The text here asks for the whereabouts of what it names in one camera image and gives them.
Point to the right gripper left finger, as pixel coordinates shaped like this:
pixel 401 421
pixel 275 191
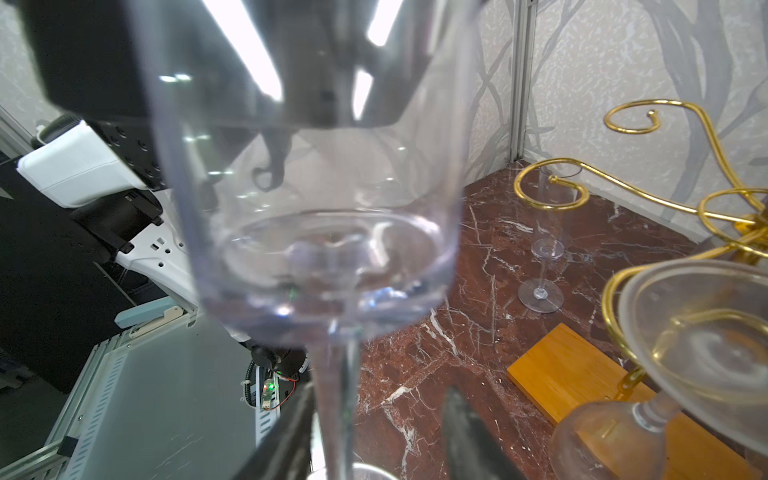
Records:
pixel 285 452

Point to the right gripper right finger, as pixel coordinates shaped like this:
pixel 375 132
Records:
pixel 471 452

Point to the clear wine glass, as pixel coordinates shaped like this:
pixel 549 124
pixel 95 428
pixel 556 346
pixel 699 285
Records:
pixel 550 237
pixel 316 152

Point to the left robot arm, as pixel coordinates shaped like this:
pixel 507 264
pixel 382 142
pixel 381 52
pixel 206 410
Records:
pixel 96 150

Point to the front amber wine glass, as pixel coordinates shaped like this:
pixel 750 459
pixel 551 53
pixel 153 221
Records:
pixel 699 330

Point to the green circuit board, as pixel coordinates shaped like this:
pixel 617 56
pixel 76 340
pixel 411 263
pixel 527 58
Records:
pixel 270 393

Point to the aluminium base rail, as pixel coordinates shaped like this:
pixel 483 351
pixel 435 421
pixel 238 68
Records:
pixel 167 404

